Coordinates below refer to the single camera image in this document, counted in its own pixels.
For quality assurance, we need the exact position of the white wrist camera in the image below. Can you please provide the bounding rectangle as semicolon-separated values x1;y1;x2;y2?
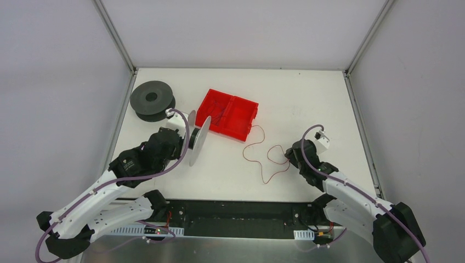
164;108;190;138
314;129;330;155

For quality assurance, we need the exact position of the red two-compartment bin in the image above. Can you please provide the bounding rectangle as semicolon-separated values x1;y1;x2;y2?
195;89;259;141

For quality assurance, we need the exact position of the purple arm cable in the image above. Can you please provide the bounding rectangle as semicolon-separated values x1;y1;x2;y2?
35;108;191;263
300;124;431;263

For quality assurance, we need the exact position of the left aluminium frame post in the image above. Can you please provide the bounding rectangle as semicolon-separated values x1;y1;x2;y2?
92;0;137;75

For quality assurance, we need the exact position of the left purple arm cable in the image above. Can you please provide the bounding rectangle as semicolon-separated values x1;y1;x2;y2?
35;108;191;263

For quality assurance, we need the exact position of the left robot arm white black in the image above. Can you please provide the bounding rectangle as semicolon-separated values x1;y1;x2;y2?
36;127;190;262

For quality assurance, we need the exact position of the black cable spool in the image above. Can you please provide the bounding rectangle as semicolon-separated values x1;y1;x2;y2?
129;81;176;122

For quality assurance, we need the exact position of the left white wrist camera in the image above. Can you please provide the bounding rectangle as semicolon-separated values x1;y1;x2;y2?
164;108;190;138

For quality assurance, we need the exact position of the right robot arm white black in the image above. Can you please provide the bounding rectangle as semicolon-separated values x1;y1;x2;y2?
285;140;426;262

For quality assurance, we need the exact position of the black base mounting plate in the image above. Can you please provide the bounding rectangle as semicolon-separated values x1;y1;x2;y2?
147;199;330;239

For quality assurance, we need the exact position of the thin red wire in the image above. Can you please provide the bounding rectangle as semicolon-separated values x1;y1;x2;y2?
242;125;291;185

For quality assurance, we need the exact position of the aluminium frame post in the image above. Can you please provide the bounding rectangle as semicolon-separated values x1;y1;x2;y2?
345;0;397;76
92;0;137;75

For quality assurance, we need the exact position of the right aluminium frame post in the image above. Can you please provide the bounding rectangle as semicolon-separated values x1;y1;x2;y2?
345;0;397;76

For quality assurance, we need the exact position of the white translucent cable spool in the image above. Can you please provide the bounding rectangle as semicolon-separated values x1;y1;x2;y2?
188;110;211;167

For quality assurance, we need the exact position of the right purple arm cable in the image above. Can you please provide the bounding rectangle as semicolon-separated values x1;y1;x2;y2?
300;124;431;263

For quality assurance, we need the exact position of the thin blue wire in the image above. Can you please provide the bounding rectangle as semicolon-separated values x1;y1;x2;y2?
207;103;228;126

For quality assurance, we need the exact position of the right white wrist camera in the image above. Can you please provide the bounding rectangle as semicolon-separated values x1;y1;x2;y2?
314;129;330;155

